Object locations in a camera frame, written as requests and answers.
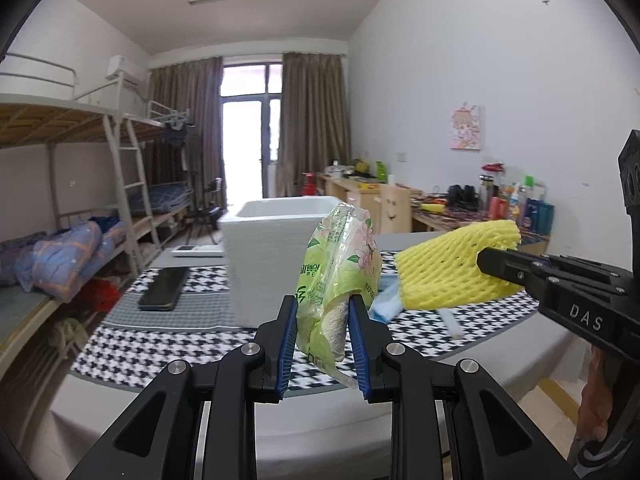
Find person's right hand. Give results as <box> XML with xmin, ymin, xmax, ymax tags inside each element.
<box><xmin>576</xmin><ymin>349</ymin><xmax>621</xmax><ymax>442</ymax></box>

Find green plastic packet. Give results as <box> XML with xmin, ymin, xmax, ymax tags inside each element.
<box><xmin>295</xmin><ymin>202</ymin><xmax>383</xmax><ymax>391</ymax></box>

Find black folding chair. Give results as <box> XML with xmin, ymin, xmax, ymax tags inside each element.
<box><xmin>187</xmin><ymin>177</ymin><xmax>226</xmax><ymax>246</ymax></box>

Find white air conditioner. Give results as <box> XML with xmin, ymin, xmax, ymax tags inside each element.
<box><xmin>106</xmin><ymin>55</ymin><xmax>147</xmax><ymax>86</ymax></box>

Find glass balcony door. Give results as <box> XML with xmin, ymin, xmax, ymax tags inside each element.
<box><xmin>220</xmin><ymin>62</ymin><xmax>283</xmax><ymax>201</ymax></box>

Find red bag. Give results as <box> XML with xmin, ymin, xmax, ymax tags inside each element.
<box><xmin>82</xmin><ymin>277</ymin><xmax>123</xmax><ymax>313</ymax></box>

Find hanging dark clothes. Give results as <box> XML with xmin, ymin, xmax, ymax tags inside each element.
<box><xmin>162</xmin><ymin>115</ymin><xmax>193</xmax><ymax>148</ymax></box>

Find pink cartoon wall poster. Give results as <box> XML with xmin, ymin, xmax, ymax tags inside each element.
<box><xmin>449</xmin><ymin>105</ymin><xmax>486</xmax><ymax>151</ymax></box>

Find black rounded object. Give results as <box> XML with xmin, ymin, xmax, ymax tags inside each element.
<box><xmin>446</xmin><ymin>184</ymin><xmax>478</xmax><ymax>211</ymax></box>

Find wooden desk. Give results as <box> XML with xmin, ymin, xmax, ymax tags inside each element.
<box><xmin>316</xmin><ymin>172</ymin><xmax>551</xmax><ymax>261</ymax></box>

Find yellow foam fruit net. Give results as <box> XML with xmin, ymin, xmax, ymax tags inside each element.
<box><xmin>395</xmin><ymin>220</ymin><xmax>523</xmax><ymax>311</ymax></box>

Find white flat device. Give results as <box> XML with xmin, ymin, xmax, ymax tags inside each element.
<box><xmin>172</xmin><ymin>245</ymin><xmax>223</xmax><ymax>258</ymax></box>

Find white foam box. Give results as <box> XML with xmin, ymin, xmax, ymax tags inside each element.
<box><xmin>218</xmin><ymin>197</ymin><xmax>346</xmax><ymax>328</ymax></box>

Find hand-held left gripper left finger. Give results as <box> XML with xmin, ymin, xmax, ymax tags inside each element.
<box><xmin>67</xmin><ymin>295</ymin><xmax>301</xmax><ymax>480</ymax></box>

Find blue checkered mattress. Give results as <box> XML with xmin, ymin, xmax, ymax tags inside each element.
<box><xmin>127</xmin><ymin>183</ymin><xmax>193</xmax><ymax>216</ymax></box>

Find black smartphone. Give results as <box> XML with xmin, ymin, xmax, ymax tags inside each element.
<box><xmin>138</xmin><ymin>266</ymin><xmax>191</xmax><ymax>312</ymax></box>

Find grey-blue cloth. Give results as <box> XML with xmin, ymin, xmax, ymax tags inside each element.
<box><xmin>369</xmin><ymin>280</ymin><xmax>407</xmax><ymax>324</ymax></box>

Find large metal bunk bed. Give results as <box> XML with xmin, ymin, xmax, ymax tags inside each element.
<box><xmin>0</xmin><ymin>52</ymin><xmax>166</xmax><ymax>366</ymax></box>

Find row of toiletry bottles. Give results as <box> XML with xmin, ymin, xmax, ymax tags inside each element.
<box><xmin>477</xmin><ymin>174</ymin><xmax>555</xmax><ymax>235</ymax></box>

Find small metal bunk bed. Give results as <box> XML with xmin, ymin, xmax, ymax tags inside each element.
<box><xmin>125</xmin><ymin>100</ymin><xmax>198</xmax><ymax>231</ymax></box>

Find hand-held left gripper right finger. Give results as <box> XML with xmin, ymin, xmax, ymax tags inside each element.
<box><xmin>347</xmin><ymin>294</ymin><xmax>581</xmax><ymax>480</ymax></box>

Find blue patterned quilt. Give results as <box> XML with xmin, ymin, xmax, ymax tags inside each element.
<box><xmin>0</xmin><ymin>220</ymin><xmax>128</xmax><ymax>303</ymax></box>

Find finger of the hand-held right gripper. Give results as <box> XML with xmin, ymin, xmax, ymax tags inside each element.
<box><xmin>476</xmin><ymin>247</ymin><xmax>626</xmax><ymax>301</ymax></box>

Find brown curtain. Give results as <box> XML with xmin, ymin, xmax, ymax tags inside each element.
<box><xmin>276</xmin><ymin>52</ymin><xmax>351</xmax><ymax>198</ymax></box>
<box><xmin>149</xmin><ymin>57</ymin><xmax>226</xmax><ymax>211</ymax></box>

